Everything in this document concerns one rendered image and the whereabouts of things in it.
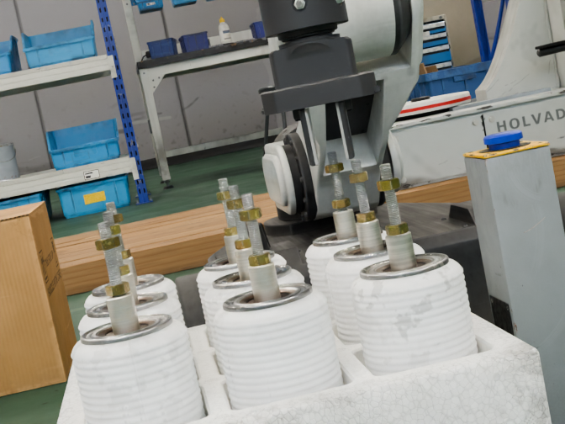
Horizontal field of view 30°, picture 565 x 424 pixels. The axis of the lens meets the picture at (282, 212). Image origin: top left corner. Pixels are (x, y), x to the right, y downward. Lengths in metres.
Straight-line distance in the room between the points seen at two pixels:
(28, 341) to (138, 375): 1.06
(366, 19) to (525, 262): 0.42
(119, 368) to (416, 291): 0.24
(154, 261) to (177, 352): 2.03
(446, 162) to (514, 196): 1.97
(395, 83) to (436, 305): 0.64
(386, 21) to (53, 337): 0.85
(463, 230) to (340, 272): 0.49
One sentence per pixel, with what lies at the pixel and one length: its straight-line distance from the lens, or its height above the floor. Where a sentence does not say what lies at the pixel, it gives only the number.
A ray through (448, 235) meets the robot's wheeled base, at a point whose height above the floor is 0.19.
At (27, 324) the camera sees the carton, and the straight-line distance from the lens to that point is 1.88.
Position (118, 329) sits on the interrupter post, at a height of 0.26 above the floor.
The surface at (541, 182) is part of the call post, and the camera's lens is 1.09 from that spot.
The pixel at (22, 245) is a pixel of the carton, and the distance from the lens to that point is 1.86.
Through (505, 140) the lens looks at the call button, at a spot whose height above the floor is 0.32.
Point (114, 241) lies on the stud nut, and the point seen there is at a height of 0.33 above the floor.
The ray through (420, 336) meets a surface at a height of 0.20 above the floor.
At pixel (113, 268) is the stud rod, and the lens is 0.86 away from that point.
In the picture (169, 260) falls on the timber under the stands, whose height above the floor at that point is 0.04.
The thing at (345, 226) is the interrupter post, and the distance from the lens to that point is 1.11.
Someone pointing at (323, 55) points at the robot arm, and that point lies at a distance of 1.08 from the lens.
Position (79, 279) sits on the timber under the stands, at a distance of 2.88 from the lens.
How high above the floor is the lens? 0.41
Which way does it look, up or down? 6 degrees down
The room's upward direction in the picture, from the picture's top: 11 degrees counter-clockwise
